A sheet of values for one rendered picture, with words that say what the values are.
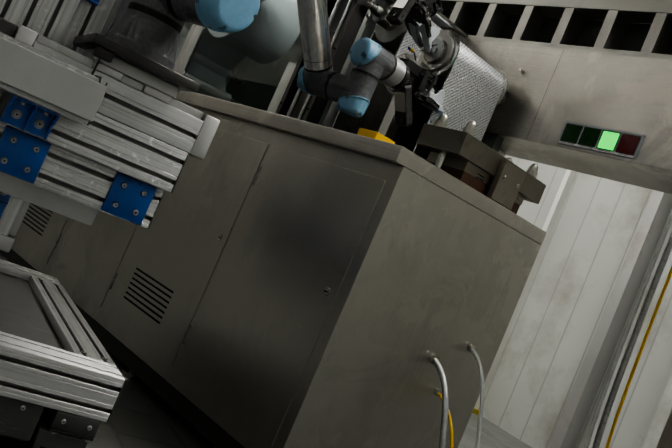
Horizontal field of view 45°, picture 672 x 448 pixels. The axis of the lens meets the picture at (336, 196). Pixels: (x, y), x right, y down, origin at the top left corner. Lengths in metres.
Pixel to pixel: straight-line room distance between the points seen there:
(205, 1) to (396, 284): 0.82
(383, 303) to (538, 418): 3.18
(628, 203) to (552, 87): 2.67
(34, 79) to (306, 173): 0.85
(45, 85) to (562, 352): 4.01
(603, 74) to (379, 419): 1.15
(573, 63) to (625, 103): 0.23
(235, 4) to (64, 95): 0.37
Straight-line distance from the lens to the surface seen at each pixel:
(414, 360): 2.11
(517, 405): 5.19
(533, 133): 2.47
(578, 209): 5.34
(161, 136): 1.69
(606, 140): 2.34
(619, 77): 2.41
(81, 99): 1.52
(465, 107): 2.39
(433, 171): 1.96
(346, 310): 1.89
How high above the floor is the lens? 0.63
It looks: 3 degrees up
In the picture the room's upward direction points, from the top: 23 degrees clockwise
